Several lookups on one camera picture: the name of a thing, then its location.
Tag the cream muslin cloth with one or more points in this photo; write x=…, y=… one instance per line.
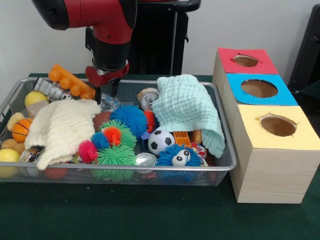
x=62, y=125

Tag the wooden box with three holes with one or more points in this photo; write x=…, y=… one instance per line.
x=275, y=175

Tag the blue spiky rubber ball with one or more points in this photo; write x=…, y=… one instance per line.
x=130, y=117

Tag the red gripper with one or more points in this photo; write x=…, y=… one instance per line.
x=107, y=77

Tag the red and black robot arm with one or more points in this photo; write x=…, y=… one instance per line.
x=110, y=50

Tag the black equipment case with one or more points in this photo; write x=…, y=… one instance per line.
x=307, y=62

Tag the green spiky rubber ball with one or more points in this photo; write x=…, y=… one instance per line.
x=116, y=156

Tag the orange mini basketball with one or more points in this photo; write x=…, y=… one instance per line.
x=21, y=130

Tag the crushed clear plastic bottle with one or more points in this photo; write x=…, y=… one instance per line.
x=111, y=102

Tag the multicoloured spiky caterpillar toy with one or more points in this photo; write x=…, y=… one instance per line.
x=112, y=136

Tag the mint muslin cloth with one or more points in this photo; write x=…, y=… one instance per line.
x=185, y=110

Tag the dark green tablecloth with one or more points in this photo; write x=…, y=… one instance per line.
x=150, y=215

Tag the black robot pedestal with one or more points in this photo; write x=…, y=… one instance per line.
x=162, y=45

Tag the black and white soccer ball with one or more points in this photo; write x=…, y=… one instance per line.
x=160, y=143

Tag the long orange toy block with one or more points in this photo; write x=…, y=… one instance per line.
x=76, y=89

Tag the blue spiky ball with eyes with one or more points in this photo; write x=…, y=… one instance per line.
x=166, y=160

